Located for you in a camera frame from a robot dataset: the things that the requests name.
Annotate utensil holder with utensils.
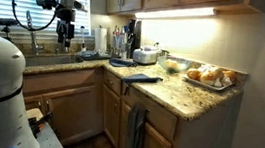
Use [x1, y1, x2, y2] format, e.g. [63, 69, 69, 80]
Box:
[113, 26, 129, 58]

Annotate wooden cabinets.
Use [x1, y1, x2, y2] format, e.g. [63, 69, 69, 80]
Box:
[14, 59, 245, 148]
[106, 0, 265, 15]

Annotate black camera tripod mount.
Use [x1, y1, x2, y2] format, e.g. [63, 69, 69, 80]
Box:
[0, 18, 18, 41]

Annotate stainless steel sink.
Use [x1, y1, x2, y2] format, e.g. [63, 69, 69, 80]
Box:
[25, 55, 84, 67]

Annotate folded blue towel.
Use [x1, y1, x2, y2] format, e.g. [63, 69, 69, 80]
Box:
[109, 58, 138, 68]

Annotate black dish drying mat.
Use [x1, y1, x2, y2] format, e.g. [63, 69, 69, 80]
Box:
[77, 51, 110, 61]

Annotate glass fruit bowl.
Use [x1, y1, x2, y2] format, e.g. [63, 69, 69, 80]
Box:
[157, 56, 190, 73]

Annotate wooden upper cabinets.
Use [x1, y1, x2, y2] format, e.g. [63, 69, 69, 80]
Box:
[106, 0, 265, 15]

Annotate dish brush white handle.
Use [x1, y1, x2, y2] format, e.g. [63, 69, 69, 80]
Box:
[80, 26, 86, 52]

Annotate under cabinet light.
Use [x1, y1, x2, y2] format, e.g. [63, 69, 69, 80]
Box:
[135, 7, 216, 19]

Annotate dark blue towel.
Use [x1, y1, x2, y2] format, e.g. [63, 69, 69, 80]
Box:
[122, 74, 162, 84]

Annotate white plate with bread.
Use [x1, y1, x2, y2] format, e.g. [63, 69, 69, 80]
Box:
[183, 64, 237, 91]

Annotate black soda maker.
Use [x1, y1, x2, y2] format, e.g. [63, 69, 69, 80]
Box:
[127, 19, 142, 58]

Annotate grey hanging towel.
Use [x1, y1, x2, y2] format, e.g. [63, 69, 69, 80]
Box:
[126, 103, 147, 148]

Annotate silver small appliance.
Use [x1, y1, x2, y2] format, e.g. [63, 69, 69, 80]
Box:
[132, 45, 158, 65]

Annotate chrome sink faucet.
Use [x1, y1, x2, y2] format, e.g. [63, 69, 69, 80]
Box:
[26, 11, 43, 56]

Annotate wooden lower cabinets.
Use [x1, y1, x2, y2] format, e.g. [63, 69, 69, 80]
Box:
[14, 59, 245, 148]

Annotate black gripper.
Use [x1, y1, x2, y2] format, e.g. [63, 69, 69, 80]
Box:
[56, 6, 76, 52]

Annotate white paper towel roll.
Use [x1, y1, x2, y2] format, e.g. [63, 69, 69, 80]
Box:
[94, 28, 107, 53]

